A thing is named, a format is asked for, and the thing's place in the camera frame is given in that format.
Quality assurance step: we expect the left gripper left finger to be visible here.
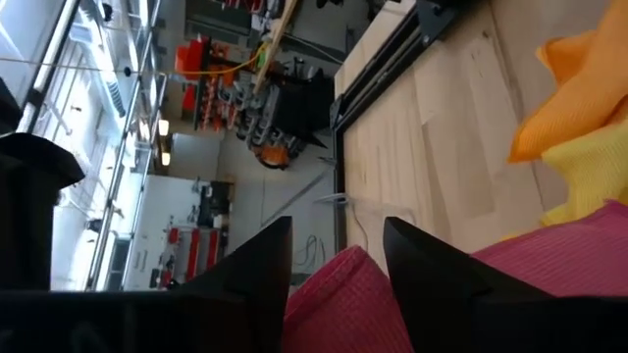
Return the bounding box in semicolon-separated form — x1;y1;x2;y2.
169;216;293;353

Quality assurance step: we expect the shelf rack with orange bins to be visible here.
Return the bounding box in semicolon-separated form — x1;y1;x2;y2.
193;36;281;148

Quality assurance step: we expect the yellow microfiber towel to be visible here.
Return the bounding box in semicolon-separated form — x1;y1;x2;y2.
499;120;628;241

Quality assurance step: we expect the wooden workbench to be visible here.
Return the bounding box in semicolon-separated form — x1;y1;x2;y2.
252;0;301;95

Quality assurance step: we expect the pink microfiber towel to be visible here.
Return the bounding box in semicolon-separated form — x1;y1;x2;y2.
283;199;628;353

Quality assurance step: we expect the yellow hose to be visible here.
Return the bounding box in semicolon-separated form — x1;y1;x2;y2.
179;42;270;77

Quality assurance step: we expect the black aluminium table frame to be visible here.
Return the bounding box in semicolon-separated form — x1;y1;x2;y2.
329;0;472;254

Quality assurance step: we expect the orange microfiber towel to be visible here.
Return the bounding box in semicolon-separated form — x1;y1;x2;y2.
507;0;628;164

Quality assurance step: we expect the black chair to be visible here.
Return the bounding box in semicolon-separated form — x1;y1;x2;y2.
272;68;336;148

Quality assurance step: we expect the orange round object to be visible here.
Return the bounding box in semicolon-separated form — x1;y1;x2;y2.
257;142;290;171

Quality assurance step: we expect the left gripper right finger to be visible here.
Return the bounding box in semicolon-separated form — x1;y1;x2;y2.
384;217;553;353

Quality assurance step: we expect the red tool cabinet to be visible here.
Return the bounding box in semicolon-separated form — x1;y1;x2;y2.
164;225;222;288

